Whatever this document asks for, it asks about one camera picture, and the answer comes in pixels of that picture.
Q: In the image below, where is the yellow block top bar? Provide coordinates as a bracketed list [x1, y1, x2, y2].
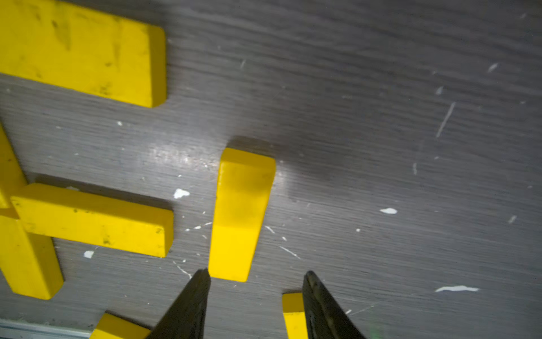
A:
[1, 1, 167, 108]

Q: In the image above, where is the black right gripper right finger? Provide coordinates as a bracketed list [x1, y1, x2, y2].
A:
[302, 271, 366, 339]

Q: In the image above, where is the yellow block vertical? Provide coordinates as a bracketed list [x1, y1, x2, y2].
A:
[1, 208, 64, 300]
[0, 127, 28, 209]
[208, 148, 276, 283]

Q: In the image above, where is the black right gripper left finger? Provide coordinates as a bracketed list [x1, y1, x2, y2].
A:
[146, 268, 211, 339]

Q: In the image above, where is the yellow block front edge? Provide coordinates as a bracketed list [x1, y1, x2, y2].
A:
[89, 313, 151, 339]

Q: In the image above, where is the yellow block bar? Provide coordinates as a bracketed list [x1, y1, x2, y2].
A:
[1, 1, 167, 108]
[11, 184, 174, 258]

